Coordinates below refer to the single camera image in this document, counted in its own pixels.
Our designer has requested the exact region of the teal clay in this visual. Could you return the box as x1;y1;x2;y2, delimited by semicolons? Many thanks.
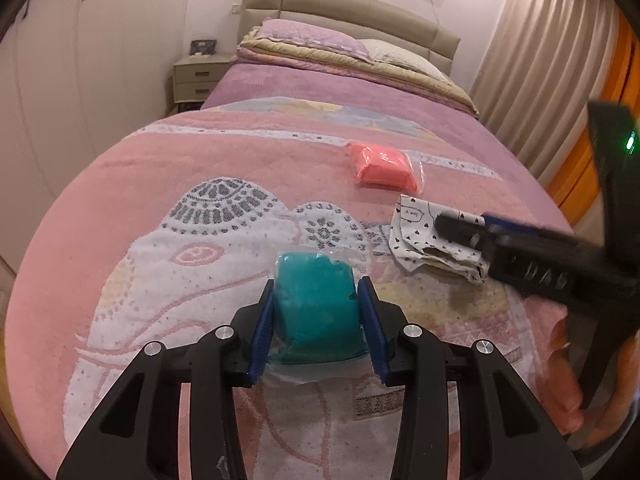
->
262;247;371;388

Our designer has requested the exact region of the white patterned paper wrapper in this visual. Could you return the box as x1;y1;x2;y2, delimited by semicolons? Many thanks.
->
388;194;488;284

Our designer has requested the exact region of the pink clay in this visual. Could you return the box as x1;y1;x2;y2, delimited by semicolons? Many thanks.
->
346;142;424;194

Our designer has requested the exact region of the person's right hand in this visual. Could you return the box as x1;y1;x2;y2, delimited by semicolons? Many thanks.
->
539;313;639;451

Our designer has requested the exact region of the orange curtain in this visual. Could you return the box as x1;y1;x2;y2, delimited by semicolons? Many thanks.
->
547;15;639;226

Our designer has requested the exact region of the pink elephant blanket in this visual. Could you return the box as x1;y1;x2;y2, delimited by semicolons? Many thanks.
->
6;98;562;474

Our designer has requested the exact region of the beige curtain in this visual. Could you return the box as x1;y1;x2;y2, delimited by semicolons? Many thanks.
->
471;0;618;185

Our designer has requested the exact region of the purple bedspread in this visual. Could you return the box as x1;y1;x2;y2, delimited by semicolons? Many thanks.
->
203;63;572;232

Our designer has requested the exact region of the beige nightstand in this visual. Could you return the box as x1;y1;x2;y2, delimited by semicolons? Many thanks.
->
172;53;236;105

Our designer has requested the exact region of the white patterned pillow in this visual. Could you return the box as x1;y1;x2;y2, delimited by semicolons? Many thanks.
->
360;39;447;81

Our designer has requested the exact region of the white wardrobe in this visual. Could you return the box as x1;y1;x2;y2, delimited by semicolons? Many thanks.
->
1;0;188;270

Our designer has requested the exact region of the purple pillow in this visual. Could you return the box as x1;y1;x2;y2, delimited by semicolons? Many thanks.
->
255;18;373;64

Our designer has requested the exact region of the beige padded headboard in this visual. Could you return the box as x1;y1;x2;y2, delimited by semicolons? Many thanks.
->
238;0;460;75

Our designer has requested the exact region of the small picture frame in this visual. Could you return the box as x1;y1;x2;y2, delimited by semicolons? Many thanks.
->
189;39;217;56

